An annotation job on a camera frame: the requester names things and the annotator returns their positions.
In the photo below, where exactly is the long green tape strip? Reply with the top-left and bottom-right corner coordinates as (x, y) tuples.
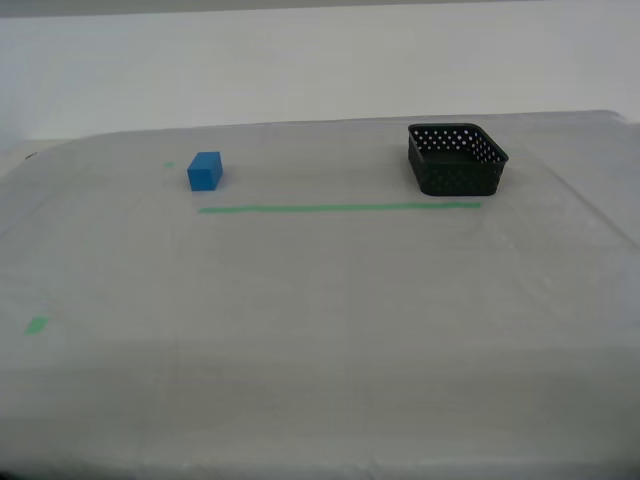
(197, 201), (483, 215)

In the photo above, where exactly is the translucent plastic table cover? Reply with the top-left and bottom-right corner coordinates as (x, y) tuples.
(0, 109), (640, 480)

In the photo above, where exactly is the black perforated plastic basket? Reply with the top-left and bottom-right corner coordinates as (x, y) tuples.
(407, 123), (511, 197)

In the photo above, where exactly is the blue rectangular block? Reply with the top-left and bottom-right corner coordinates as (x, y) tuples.
(187, 151), (224, 192)

